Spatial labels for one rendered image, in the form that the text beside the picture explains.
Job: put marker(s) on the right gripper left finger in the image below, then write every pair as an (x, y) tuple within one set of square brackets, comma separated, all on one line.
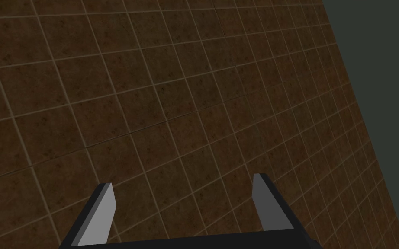
[(97, 218)]

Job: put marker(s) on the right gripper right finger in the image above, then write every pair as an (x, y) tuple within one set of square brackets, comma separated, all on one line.
[(272, 207)]

